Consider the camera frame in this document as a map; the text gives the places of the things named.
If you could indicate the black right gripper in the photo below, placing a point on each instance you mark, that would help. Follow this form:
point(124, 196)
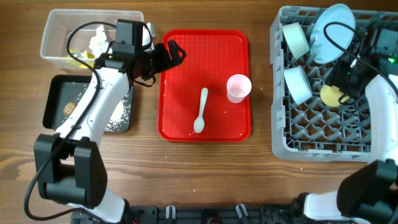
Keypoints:
point(336, 78)

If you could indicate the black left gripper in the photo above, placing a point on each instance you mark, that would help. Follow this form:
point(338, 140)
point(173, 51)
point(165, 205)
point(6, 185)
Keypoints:
point(164, 62)

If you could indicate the yellow plastic cup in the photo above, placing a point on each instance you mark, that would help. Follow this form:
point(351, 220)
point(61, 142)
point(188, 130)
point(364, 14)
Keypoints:
point(332, 96)

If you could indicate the light blue plate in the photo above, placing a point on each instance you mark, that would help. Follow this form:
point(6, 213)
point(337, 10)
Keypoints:
point(324, 51)

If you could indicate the light blue bowl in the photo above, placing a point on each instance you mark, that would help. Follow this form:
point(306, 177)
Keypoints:
point(298, 84)

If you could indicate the mint green bowl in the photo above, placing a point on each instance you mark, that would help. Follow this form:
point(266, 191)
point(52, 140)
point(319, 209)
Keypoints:
point(296, 39)

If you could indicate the white napkin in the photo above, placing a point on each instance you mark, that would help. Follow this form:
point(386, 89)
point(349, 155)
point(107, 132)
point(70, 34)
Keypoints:
point(98, 43)

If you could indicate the white rice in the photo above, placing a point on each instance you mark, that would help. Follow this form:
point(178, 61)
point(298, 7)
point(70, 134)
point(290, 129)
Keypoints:
point(119, 121)

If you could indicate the brown food ball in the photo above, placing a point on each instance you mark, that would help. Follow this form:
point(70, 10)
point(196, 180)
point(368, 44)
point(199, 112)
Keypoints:
point(69, 108)

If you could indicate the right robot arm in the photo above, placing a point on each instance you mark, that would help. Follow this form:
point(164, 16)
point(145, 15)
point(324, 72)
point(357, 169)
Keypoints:
point(367, 194)

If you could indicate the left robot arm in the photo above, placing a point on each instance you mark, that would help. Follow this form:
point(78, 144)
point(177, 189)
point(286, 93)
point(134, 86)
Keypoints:
point(69, 167)

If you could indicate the grey dishwasher rack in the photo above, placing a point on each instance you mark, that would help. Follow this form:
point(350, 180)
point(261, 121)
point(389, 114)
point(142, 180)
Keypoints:
point(312, 131)

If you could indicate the red plastic tray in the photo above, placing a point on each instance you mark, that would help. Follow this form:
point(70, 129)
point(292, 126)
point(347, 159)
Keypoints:
point(213, 56)

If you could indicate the pink plastic cup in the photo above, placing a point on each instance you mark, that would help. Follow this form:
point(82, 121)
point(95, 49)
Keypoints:
point(238, 87)

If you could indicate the white plastic spoon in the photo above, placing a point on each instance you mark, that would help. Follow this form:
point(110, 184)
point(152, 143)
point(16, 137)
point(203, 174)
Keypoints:
point(199, 123)

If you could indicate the yellow snack wrapper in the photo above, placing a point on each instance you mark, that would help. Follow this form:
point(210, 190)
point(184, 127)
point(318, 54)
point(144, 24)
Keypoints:
point(80, 55)

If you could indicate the clear plastic bin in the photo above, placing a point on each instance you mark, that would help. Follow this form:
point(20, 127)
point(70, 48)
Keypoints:
point(62, 22)

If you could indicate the black tray bin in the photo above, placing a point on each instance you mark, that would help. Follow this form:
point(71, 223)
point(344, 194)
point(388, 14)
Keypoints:
point(59, 95)

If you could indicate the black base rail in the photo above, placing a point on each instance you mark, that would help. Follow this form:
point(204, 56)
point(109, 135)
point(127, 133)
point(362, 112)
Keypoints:
point(239, 214)

